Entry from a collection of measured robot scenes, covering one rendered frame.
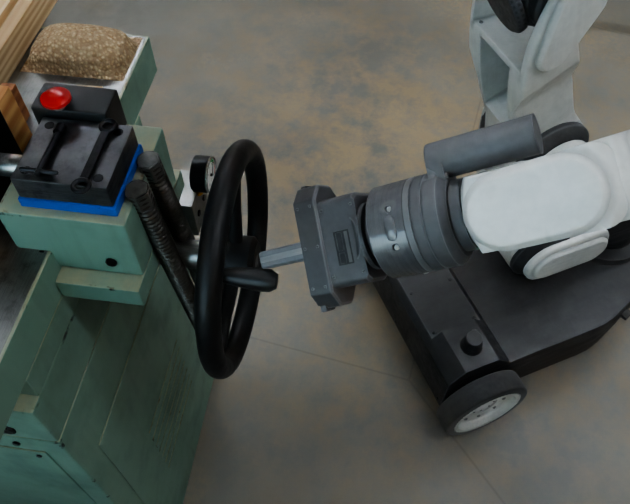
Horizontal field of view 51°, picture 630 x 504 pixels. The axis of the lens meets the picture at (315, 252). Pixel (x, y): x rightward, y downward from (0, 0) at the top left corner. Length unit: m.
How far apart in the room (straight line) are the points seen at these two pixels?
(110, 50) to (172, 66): 1.46
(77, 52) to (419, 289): 0.92
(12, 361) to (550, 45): 0.76
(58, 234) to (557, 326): 1.15
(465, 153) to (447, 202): 0.04
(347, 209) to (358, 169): 1.39
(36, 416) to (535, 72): 0.78
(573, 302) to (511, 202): 1.11
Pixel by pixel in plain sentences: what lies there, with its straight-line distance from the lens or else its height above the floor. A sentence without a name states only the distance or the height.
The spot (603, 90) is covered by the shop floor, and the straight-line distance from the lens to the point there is 2.44.
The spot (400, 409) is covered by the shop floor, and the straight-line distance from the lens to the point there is 1.60.
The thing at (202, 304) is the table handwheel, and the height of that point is 0.90.
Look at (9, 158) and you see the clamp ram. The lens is 0.77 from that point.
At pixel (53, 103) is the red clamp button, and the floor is 1.02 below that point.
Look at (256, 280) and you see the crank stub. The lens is 0.68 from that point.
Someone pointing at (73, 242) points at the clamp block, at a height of 0.92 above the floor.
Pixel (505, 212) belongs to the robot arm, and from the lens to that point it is 0.54.
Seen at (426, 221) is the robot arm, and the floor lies 1.03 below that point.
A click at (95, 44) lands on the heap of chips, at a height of 0.93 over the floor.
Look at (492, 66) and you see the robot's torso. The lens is 1.15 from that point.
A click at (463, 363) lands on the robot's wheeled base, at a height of 0.21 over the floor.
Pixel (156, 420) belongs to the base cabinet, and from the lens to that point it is 1.21.
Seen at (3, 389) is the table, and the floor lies 0.88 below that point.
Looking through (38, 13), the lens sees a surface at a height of 0.92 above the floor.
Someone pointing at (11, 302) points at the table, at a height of 0.90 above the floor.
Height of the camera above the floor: 1.47
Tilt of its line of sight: 55 degrees down
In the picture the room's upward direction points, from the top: straight up
